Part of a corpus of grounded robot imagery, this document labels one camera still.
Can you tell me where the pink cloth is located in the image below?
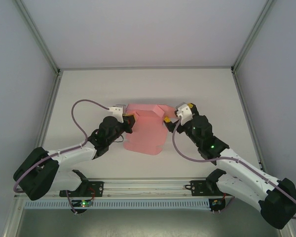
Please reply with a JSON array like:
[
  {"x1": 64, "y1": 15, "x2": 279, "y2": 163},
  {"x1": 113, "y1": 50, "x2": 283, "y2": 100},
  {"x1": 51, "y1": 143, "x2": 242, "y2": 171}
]
[{"x1": 123, "y1": 103, "x2": 178, "y2": 157}]

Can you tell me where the circuit board with green light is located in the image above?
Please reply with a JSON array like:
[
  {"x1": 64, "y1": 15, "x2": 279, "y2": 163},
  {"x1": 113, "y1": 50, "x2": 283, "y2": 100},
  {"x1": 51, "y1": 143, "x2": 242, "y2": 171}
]
[{"x1": 78, "y1": 199, "x2": 95, "y2": 208}]

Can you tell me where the grey metal base sheet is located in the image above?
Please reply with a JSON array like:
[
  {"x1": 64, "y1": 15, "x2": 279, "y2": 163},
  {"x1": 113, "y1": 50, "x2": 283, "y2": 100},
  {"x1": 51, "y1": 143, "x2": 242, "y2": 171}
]
[{"x1": 4, "y1": 208, "x2": 295, "y2": 237}]

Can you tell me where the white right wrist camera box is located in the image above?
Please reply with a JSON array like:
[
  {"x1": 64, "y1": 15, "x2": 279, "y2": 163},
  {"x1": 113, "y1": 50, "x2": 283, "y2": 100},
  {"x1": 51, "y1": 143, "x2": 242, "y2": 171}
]
[{"x1": 174, "y1": 102, "x2": 194, "y2": 123}]

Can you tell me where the aluminium table side rail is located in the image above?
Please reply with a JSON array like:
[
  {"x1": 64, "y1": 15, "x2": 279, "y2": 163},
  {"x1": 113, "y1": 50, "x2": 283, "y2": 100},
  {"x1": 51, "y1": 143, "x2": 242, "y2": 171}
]
[
  {"x1": 231, "y1": 70, "x2": 296, "y2": 237},
  {"x1": 1, "y1": 73, "x2": 63, "y2": 237}
]

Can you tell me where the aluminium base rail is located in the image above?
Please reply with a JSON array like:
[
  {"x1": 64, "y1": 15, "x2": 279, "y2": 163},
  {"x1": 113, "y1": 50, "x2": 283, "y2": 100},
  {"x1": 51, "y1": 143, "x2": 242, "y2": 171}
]
[{"x1": 102, "y1": 181, "x2": 193, "y2": 197}]

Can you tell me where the white perforated cable duct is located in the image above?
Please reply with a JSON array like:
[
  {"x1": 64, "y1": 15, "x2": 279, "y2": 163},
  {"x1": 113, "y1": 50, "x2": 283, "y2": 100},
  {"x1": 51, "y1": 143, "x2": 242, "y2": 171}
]
[{"x1": 24, "y1": 198, "x2": 211, "y2": 210}]

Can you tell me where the aluminium frame post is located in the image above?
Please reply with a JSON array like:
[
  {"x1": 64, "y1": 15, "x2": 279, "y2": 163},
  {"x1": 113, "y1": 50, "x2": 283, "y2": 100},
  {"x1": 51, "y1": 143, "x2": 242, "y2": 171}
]
[
  {"x1": 230, "y1": 0, "x2": 275, "y2": 75},
  {"x1": 15, "y1": 0, "x2": 63, "y2": 76}
]

